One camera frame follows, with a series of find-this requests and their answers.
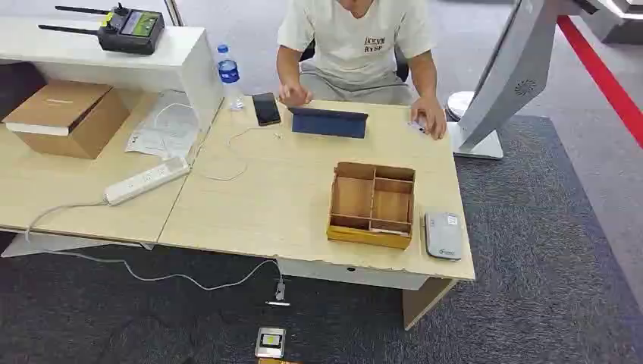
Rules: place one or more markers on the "wooden compartment box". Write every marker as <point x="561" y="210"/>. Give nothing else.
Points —
<point x="372" y="204"/>

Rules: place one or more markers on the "dark blue tablet case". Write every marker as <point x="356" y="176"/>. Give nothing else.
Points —
<point x="329" y="123"/>

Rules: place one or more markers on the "card in wooden box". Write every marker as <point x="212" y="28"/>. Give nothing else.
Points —
<point x="390" y="231"/>

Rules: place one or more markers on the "black smartphone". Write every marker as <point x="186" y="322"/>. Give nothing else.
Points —
<point x="265" y="108"/>

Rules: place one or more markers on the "small white card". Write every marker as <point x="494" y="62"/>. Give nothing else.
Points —
<point x="417" y="125"/>

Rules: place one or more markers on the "grey card reader device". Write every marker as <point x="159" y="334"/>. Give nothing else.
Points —
<point x="442" y="235"/>

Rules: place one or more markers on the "clear water bottle blue label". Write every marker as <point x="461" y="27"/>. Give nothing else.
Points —
<point x="230" y="79"/>

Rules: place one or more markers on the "person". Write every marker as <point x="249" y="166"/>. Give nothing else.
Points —
<point x="354" y="48"/>

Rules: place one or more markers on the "clear plastic bag with papers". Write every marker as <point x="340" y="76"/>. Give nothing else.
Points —
<point x="168" y="128"/>

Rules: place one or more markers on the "silver floor socket box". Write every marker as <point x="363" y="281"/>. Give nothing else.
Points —
<point x="270" y="342"/>

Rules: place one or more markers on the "white power strip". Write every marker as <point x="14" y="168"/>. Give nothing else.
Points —
<point x="146" y="180"/>

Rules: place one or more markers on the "white kiosk stand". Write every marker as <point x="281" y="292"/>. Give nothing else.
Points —
<point x="505" y="75"/>

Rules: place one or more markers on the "white raised shelf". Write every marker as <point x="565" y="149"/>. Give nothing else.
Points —
<point x="125" y="63"/>

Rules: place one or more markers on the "black remote controller with antennas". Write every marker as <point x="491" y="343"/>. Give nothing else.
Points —
<point x="126" y="30"/>

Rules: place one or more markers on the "brown cardboard box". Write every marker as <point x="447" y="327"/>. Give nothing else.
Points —
<point x="68" y="118"/>

